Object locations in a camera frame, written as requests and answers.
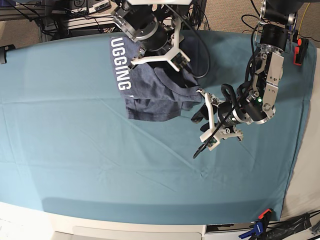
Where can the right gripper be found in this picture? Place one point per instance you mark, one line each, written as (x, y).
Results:
(158, 44)

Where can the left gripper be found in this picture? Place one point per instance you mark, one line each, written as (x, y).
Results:
(220, 116)

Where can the blue-grey T-shirt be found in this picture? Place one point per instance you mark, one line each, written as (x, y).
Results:
(150, 94)

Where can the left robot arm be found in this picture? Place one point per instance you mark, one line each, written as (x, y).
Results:
(254, 100)

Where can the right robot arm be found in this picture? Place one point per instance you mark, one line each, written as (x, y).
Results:
(126, 14)

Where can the orange black clamp top right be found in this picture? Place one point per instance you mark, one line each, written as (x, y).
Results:
(300, 51)

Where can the blue orange clamp bottom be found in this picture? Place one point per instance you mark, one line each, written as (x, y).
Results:
(259, 228)

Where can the black plastic bag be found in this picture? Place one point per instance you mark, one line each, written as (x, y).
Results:
(289, 227)

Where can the black clamp left edge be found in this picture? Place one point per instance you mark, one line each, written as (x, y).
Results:
(3, 52)

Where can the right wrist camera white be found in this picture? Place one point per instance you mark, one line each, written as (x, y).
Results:
(179, 61)

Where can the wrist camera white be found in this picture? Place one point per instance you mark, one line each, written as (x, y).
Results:
(179, 61)
(209, 140)

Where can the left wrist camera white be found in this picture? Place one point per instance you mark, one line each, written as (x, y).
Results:
(209, 140)

